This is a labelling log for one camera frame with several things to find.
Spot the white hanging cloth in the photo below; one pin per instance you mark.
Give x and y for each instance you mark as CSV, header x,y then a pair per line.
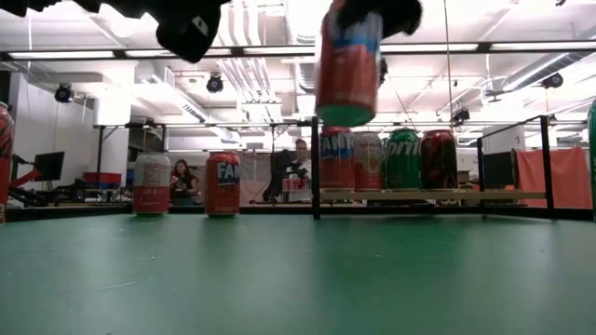
x,y
253,179

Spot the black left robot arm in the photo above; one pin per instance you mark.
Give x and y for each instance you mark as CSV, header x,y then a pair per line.
x,y
135,7

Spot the black computer monitor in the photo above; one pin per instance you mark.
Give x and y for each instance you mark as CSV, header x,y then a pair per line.
x,y
498,170

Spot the black office chair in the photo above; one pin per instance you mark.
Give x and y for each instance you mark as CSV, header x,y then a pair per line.
x,y
278,179

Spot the black metal stand frame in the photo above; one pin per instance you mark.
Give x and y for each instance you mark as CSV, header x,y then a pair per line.
x,y
100,153

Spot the green table mat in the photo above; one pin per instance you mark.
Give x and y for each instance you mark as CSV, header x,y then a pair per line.
x,y
298,279

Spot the black monitor on arm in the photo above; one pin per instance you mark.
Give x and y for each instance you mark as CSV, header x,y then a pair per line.
x,y
49,166

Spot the silver and red can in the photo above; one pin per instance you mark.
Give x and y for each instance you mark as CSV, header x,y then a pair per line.
x,y
151,183

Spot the black ceiling spotlight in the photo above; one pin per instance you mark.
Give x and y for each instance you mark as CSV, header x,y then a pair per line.
x,y
461,115
63,93
214,84
552,80
383,70

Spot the white raspberry seltzer can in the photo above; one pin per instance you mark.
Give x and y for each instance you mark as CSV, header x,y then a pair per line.
x,y
368,160

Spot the red storage bin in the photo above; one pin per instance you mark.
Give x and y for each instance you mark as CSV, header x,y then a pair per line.
x,y
102,178

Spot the black overhead light bar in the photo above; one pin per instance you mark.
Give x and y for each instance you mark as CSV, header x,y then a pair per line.
x,y
279,50

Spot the red Fanta can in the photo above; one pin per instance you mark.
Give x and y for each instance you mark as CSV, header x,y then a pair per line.
x,y
336,158
222,183

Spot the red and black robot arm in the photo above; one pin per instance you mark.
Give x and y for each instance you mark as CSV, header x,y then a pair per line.
x,y
25,178

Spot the black metal rig frame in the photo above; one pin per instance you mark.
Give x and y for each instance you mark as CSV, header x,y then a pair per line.
x,y
70,211

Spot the wooden shelf with black frame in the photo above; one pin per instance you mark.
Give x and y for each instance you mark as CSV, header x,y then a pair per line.
x,y
419,196

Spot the person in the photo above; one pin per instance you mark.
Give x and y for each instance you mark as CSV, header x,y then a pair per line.
x,y
302,163
184,183

